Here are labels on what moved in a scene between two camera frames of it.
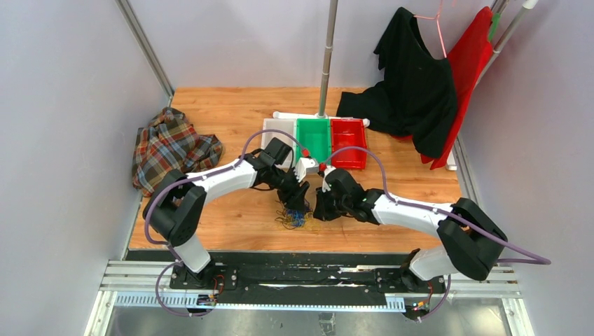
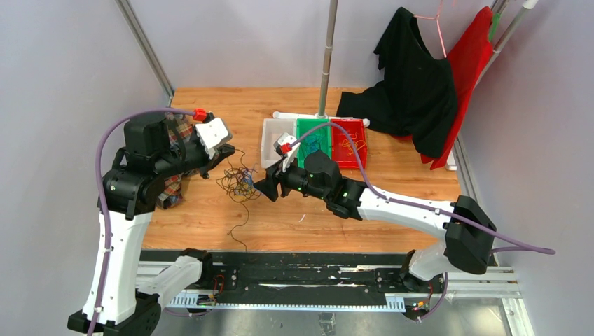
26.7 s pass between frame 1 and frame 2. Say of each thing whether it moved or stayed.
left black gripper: moved
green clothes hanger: stayed
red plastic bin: stayed
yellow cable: moved
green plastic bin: stayed
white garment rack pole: stayed
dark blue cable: moved
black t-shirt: stayed
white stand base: stayed
